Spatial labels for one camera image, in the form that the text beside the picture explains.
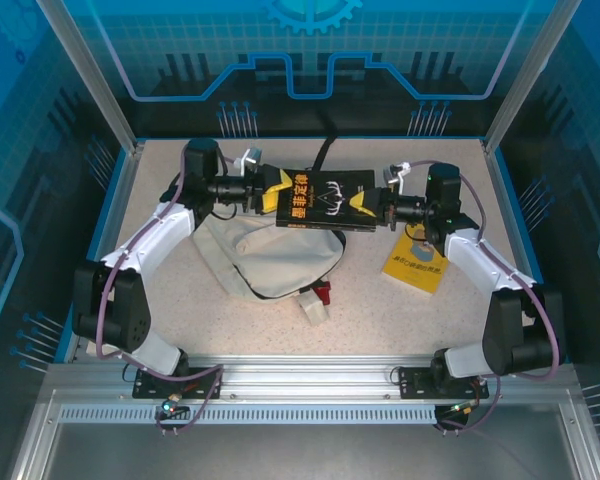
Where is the black book with gold title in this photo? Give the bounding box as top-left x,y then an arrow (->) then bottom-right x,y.
274,168 -> 381,234

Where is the cream canvas backpack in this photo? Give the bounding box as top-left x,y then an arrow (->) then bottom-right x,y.
192,134 -> 349,326

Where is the large yellow paperback book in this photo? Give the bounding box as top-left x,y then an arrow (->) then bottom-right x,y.
382,224 -> 449,298

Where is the blue printed right side panel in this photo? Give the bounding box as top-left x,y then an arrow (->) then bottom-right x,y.
499,0 -> 600,480

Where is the blue printed panel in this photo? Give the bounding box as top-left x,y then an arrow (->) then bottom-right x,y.
62,0 -> 551,139
499,0 -> 600,480
0,0 -> 131,480

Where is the blue printed back panel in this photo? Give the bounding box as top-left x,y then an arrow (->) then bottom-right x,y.
62,0 -> 551,139

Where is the blue printed left side panel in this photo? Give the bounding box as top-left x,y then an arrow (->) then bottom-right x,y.
0,0 -> 131,480

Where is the grey metal front tray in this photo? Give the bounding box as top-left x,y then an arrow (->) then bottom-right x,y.
9,389 -> 600,480

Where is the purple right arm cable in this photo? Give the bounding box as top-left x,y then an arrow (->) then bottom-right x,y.
407,159 -> 566,436

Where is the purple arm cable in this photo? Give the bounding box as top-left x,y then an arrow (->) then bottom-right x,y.
94,147 -> 239,439
407,159 -> 566,436

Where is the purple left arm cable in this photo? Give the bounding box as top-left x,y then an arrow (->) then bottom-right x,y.
94,147 -> 239,439

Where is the right table side rail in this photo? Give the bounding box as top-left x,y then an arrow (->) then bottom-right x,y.
482,139 -> 570,364

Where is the table side rail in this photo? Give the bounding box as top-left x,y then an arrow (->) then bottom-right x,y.
62,142 -> 146,364
482,139 -> 570,364

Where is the left table side rail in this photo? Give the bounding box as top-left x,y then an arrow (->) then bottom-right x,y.
62,142 -> 146,364

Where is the aluminium right frame post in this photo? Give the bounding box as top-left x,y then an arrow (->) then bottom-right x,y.
482,0 -> 584,154

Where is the aluminium frame post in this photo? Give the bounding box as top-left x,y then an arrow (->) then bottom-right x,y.
34,0 -> 146,156
482,0 -> 584,154

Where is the aluminium left frame post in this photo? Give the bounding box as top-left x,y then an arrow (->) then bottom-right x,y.
34,0 -> 146,156

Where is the aluminium front frame rail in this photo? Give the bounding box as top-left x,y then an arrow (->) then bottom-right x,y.
44,353 -> 581,407

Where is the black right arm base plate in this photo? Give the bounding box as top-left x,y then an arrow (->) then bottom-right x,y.
397,366 -> 491,401

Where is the slotted grey cable duct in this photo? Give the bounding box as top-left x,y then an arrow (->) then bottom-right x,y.
58,404 -> 439,426

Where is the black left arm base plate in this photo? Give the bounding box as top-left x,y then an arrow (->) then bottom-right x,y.
132,367 -> 225,401

